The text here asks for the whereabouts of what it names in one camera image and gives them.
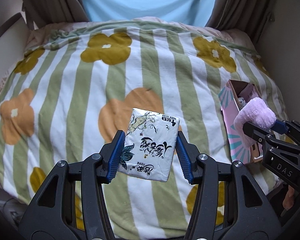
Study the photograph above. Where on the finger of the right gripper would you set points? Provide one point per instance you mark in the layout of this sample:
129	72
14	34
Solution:
289	128
262	139

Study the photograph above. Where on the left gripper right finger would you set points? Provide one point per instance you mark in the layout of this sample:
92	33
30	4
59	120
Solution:
229	202

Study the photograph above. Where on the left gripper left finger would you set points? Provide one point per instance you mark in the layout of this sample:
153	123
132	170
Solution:
70	202

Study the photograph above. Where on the right hand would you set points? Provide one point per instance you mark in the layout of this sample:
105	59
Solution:
288	201

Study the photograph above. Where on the white black spotted plush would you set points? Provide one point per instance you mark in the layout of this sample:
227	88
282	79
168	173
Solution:
242	102

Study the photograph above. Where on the cardboard box pink lining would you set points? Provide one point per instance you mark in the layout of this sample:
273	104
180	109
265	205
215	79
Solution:
230	107

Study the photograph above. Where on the floral striped blanket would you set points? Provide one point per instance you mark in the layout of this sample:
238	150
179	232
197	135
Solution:
77	84

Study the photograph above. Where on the brown curtain right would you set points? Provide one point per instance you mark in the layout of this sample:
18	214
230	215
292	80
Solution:
249	16

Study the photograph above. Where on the brown curtain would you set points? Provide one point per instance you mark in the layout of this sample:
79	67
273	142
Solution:
44	12
249	16

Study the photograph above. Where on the white headboard panel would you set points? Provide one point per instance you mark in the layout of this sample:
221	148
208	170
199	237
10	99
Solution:
14	34

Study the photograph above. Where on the brown curtain left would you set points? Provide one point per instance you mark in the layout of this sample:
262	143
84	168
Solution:
44	12

